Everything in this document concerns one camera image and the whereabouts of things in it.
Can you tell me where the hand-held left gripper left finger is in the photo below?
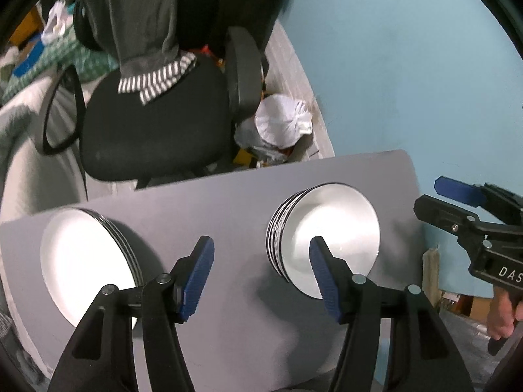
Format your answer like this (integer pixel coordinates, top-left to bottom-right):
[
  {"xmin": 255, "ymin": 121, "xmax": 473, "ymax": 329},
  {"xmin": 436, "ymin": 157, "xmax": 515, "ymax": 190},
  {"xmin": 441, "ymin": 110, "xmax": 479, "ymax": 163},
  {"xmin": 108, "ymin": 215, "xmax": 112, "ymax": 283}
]
[{"xmin": 48, "ymin": 235, "xmax": 216, "ymax": 392}]

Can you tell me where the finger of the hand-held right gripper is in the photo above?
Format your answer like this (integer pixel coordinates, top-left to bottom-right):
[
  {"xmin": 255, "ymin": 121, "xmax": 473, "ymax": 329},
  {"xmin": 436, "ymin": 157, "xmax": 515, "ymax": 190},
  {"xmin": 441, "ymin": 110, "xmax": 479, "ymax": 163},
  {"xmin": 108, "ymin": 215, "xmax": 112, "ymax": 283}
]
[
  {"xmin": 434, "ymin": 176, "xmax": 523, "ymax": 233},
  {"xmin": 414, "ymin": 195, "xmax": 481, "ymax": 250}
]

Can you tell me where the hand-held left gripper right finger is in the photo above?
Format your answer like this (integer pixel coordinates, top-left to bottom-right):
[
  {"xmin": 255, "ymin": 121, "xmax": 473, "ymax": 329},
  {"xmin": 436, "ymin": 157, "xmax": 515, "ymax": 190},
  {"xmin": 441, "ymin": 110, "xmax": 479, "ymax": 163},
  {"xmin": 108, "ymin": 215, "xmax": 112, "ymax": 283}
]
[{"xmin": 308, "ymin": 236, "xmax": 477, "ymax": 392}]

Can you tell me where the white plate with dark rim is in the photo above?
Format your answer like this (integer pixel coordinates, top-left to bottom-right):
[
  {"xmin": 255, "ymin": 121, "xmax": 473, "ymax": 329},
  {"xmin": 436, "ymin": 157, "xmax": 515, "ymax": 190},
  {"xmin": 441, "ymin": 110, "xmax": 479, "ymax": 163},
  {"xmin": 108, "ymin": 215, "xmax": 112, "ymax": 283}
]
[
  {"xmin": 88, "ymin": 210, "xmax": 142, "ymax": 288},
  {"xmin": 92, "ymin": 212, "xmax": 144, "ymax": 286}
]

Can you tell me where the large white plate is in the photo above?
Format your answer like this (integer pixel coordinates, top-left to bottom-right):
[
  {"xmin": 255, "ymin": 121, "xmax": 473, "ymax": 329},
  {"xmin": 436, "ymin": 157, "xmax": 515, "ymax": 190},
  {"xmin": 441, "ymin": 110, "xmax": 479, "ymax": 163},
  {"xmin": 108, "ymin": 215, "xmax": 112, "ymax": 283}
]
[{"xmin": 40, "ymin": 208, "xmax": 138, "ymax": 330}]

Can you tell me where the person's right hand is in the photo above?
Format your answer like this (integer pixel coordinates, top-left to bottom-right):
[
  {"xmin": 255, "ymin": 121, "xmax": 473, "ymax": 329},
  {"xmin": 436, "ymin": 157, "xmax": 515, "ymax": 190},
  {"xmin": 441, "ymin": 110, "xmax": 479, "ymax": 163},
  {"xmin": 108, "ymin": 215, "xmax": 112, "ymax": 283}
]
[{"xmin": 486, "ymin": 286, "xmax": 517, "ymax": 341}]

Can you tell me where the wooden board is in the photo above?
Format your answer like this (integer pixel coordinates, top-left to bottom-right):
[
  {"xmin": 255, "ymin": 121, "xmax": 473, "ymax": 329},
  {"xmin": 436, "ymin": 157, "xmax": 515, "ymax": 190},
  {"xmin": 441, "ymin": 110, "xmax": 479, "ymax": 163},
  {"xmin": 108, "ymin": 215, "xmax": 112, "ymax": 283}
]
[{"xmin": 422, "ymin": 247, "xmax": 441, "ymax": 309}]

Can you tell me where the grey plastic sheet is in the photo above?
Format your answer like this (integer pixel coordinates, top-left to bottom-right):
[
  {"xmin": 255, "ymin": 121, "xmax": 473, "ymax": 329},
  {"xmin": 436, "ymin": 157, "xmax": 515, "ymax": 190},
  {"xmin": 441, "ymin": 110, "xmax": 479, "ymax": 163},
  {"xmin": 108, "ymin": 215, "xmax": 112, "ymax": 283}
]
[{"xmin": 439, "ymin": 310, "xmax": 509, "ymax": 380}]

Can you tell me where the clear plastic bag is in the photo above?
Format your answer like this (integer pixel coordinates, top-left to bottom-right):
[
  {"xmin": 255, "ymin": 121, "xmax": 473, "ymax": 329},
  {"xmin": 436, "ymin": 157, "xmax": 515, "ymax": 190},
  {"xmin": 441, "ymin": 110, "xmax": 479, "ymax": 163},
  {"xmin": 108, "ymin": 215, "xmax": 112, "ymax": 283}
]
[{"xmin": 235, "ymin": 118, "xmax": 295, "ymax": 165}]

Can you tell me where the black office chair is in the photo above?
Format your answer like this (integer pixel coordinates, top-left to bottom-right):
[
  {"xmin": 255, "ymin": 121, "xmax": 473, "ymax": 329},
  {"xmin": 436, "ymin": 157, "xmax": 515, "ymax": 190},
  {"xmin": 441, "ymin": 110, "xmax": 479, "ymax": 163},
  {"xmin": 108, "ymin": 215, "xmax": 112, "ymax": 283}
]
[{"xmin": 41, "ymin": 0, "xmax": 266, "ymax": 190}]

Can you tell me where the white tied plastic bag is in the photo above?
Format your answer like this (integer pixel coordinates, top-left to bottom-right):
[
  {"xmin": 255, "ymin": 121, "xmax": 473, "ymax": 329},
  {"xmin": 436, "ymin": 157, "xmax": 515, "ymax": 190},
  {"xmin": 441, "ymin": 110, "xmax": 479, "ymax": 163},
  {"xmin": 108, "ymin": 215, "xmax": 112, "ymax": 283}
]
[{"xmin": 254, "ymin": 94, "xmax": 314, "ymax": 148}]

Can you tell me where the grey bed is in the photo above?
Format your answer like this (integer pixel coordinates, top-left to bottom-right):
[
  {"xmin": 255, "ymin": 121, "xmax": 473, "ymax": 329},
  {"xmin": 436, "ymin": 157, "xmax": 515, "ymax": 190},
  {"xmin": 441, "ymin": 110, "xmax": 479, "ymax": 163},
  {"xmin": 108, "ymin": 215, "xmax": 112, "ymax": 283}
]
[{"xmin": 0, "ymin": 77, "xmax": 87, "ymax": 215}]

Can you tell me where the green checked tablecloth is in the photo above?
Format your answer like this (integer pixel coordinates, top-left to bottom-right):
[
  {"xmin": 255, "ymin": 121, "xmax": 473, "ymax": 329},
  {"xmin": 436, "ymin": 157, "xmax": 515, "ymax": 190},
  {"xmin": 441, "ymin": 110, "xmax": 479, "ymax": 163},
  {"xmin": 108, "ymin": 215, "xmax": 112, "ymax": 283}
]
[{"xmin": 0, "ymin": 28, "xmax": 120, "ymax": 99}]

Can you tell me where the grey garment with striped cuff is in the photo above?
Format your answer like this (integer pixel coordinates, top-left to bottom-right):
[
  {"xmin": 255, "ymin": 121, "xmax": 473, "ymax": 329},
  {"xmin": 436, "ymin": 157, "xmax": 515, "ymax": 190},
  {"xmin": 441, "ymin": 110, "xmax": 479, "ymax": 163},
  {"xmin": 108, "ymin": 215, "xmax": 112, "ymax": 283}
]
[{"xmin": 71, "ymin": 0, "xmax": 199, "ymax": 107}]

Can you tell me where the blue box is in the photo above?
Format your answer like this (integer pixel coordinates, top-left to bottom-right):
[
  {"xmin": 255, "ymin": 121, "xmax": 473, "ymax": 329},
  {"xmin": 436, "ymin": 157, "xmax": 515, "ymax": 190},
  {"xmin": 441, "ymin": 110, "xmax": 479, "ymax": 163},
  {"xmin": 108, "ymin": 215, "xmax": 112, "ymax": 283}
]
[{"xmin": 12, "ymin": 41, "xmax": 46, "ymax": 78}]

